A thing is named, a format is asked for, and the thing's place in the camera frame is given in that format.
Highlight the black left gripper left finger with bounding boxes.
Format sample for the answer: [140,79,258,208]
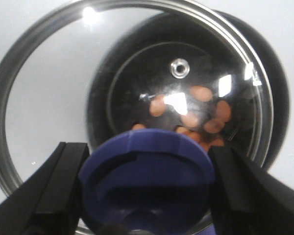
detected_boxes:
[0,142,89,235]

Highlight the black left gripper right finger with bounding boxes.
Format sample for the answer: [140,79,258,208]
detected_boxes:
[208,146,294,235]

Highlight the glass pot lid blue knob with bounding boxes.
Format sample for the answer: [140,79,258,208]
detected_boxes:
[0,0,273,235]

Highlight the ham pieces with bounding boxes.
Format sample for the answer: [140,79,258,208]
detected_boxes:
[125,85,232,151]

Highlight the dark blue saucepan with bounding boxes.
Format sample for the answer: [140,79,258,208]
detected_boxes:
[87,13,289,169]

